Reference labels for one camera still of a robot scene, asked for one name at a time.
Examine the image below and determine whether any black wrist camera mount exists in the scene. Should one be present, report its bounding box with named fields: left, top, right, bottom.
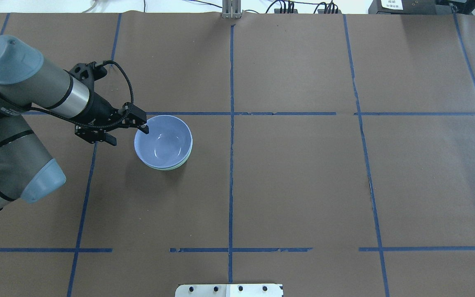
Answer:
left=68, top=61, right=108, bottom=91

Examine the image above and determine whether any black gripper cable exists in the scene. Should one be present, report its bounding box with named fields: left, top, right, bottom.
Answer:
left=0, top=60, right=135, bottom=128

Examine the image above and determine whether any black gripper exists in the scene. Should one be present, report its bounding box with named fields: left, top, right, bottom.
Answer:
left=82, top=92, right=149, bottom=146

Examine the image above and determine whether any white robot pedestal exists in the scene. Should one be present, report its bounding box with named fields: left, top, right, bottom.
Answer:
left=175, top=283, right=284, bottom=297

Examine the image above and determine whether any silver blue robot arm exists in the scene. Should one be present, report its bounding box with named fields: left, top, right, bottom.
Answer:
left=0, top=35, right=149, bottom=211

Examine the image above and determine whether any black box with label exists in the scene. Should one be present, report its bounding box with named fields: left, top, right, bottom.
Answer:
left=368, top=0, right=454, bottom=15

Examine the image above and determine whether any blue bowl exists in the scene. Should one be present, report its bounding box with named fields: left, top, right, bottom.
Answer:
left=134, top=115, right=193, bottom=165

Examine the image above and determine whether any green bowl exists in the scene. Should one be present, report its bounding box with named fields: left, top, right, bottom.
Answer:
left=145, top=154, right=190, bottom=171

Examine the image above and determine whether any aluminium frame post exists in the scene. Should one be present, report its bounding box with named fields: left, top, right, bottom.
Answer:
left=222, top=0, right=242, bottom=19

